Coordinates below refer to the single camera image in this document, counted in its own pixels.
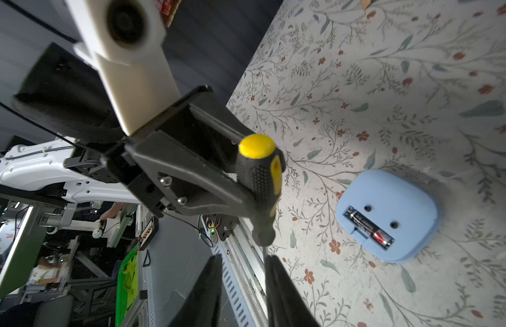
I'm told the light blue alarm clock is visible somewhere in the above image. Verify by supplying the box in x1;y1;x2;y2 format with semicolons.
336;170;441;264

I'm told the black yellow screwdriver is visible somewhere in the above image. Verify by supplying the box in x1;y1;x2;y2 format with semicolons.
236;134;286;247

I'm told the black red AA battery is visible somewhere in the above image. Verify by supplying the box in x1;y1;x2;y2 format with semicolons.
343;207;395;250

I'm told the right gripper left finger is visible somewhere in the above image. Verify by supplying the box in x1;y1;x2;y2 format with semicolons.
169;254;222;327

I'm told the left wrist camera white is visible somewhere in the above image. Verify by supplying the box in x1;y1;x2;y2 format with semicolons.
66;1;181;136

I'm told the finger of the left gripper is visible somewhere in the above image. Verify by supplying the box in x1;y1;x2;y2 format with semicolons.
167;86;253;172
125;131;253;217

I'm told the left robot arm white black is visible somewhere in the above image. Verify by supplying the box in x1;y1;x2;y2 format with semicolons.
0;44;284;219

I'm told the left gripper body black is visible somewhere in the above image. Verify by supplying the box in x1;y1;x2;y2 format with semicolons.
13;43;163;215

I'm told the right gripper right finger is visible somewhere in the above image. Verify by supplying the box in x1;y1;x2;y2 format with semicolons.
265;255;319;327

